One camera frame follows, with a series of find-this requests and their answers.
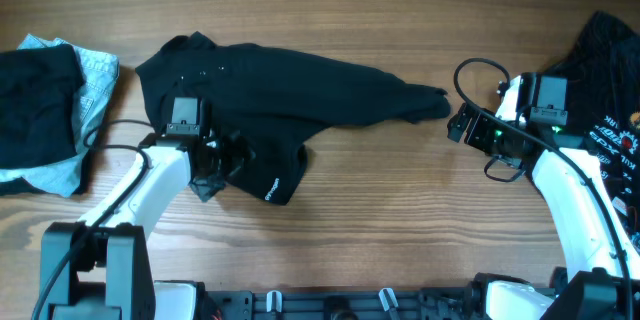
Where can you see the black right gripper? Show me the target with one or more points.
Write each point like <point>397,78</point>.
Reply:
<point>476,136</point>

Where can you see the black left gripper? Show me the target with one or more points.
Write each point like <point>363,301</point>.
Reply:
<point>235,166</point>

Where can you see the black polo shirt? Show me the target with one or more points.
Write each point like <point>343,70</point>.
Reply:
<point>277,99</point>

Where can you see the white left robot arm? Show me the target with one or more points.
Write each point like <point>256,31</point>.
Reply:
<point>98,267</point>

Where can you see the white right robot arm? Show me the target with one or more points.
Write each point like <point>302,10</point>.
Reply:
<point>541,130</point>

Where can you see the black printed graphic shirt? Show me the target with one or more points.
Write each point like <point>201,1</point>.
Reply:
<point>602,70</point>

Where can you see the light blue denim jeans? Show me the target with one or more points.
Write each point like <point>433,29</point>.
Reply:
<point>100,72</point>

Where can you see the folded black garment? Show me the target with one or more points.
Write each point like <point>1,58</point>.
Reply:
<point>37,96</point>

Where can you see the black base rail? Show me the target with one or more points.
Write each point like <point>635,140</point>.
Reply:
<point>386,304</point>

